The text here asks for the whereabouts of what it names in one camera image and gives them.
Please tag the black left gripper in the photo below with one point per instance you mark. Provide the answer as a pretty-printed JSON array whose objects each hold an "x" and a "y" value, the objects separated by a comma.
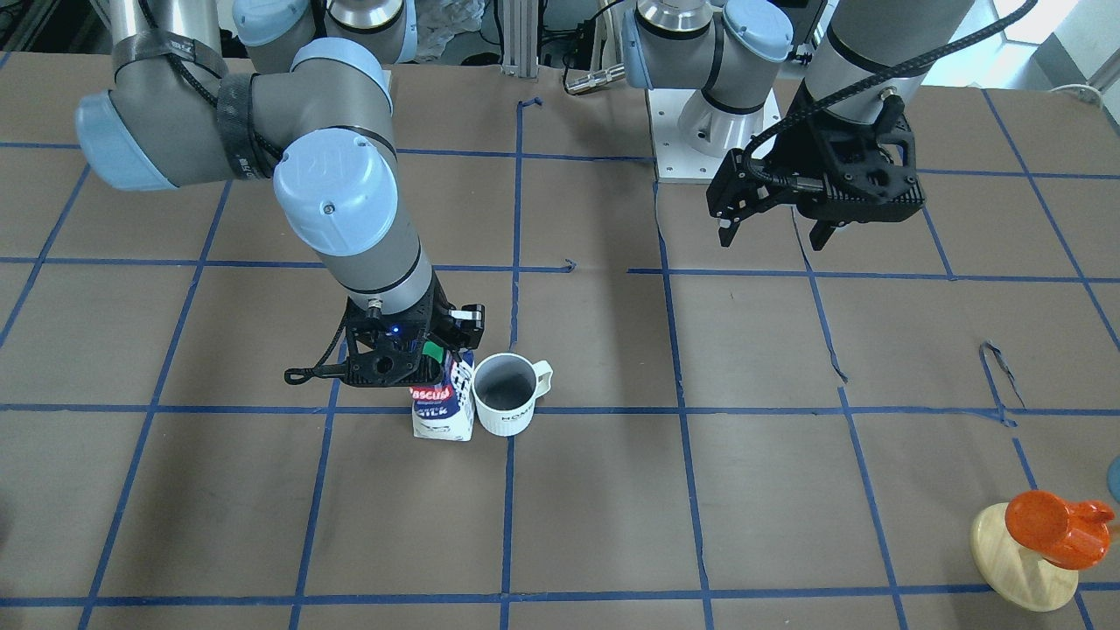
[{"x": 803, "y": 150}]

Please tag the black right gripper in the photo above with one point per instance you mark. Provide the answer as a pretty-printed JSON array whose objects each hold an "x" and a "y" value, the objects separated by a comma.
[{"x": 461, "y": 328}]

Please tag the blue white milk carton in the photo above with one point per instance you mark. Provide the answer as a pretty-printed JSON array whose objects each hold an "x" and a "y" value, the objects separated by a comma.
[{"x": 445, "y": 410}]

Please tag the white ribbed mug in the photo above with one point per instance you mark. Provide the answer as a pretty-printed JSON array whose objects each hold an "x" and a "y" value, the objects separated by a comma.
[{"x": 505, "y": 387}]

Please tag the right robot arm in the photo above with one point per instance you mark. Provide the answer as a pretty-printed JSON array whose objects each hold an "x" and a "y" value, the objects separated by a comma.
[{"x": 314, "y": 118}]

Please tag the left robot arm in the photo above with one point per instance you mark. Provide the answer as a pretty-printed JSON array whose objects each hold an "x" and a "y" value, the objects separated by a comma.
[{"x": 732, "y": 53}]

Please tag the blue mug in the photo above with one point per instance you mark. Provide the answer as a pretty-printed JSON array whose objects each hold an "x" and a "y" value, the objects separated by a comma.
[{"x": 1112, "y": 478}]

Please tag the orange mug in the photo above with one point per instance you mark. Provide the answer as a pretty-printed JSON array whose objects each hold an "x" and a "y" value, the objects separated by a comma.
[{"x": 1073, "y": 536}]

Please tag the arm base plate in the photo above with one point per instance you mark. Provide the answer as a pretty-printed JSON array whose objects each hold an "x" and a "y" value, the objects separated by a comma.
[{"x": 682, "y": 140}]

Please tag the aluminium frame post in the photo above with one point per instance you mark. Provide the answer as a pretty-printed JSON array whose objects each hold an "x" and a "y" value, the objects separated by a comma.
[{"x": 520, "y": 38}]

